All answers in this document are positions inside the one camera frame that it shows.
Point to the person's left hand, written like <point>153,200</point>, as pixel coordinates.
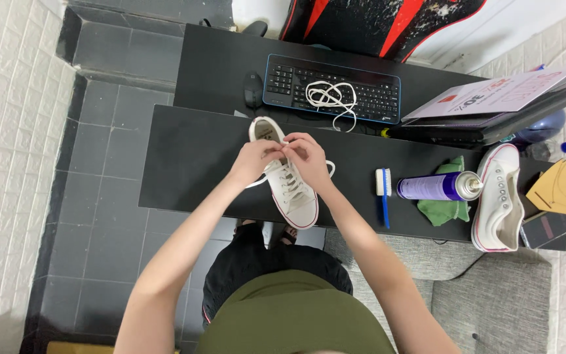
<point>249,161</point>

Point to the person's right hand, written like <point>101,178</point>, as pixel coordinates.
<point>309,158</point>

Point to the person's right fingers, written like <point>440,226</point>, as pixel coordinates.
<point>295,145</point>

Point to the person's left fingers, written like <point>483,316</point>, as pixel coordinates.
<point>274,149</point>

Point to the white shoelace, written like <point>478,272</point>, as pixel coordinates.
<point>332,98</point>
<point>312,172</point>

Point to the white laced canvas sneaker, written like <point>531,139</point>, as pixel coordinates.
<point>288,187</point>

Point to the black desk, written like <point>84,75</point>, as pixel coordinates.
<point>342,147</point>

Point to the loose white shoelace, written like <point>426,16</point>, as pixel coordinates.
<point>332,98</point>

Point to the black computer mouse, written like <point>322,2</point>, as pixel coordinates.
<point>253,89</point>

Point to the black keyboard with blue edge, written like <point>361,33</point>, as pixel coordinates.
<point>332,88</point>

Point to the person's sandaled feet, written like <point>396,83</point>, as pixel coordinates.
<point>283,234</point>

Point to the blue and white brush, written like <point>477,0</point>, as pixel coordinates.
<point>384,191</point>

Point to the person's black shorts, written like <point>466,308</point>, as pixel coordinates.
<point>248,265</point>

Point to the black and red gaming chair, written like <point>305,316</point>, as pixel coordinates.
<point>376,24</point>

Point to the purple spray can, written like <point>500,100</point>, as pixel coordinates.
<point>435,187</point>

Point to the green cloth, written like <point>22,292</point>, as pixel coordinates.
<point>447,211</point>

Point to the person's olive green shirt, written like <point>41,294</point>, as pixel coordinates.
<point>293,319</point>

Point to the black laptop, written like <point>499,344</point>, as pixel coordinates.
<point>499,123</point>

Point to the white printed leaflet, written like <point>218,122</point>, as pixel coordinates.
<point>494,93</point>

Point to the white unlaced canvas sneaker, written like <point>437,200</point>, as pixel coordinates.
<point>498,201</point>

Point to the grey floor mat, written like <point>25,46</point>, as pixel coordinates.
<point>460,295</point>

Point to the blue round object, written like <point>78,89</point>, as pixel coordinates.
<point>543,127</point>

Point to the clear bottle with blue cap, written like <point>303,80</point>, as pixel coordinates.
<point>551,149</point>

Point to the dark small box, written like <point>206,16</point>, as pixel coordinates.
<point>547,229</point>

